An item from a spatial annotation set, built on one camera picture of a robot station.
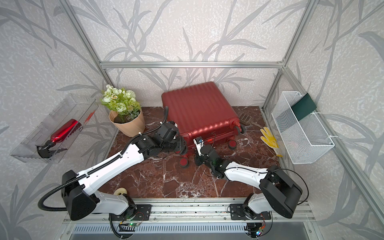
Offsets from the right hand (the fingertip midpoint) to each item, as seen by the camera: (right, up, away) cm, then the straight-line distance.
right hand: (194, 149), depth 85 cm
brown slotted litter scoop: (+38, +18, +27) cm, 49 cm away
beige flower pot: (-40, +12, +9) cm, 43 cm away
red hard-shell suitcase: (+4, +23, +2) cm, 23 cm away
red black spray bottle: (-54, +13, -21) cm, 60 cm away
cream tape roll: (-40, -21, -6) cm, 45 cm away
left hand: (-5, +5, -8) cm, 10 cm away
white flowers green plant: (-43, +28, +2) cm, 51 cm away
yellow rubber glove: (+51, +3, +17) cm, 54 cm away
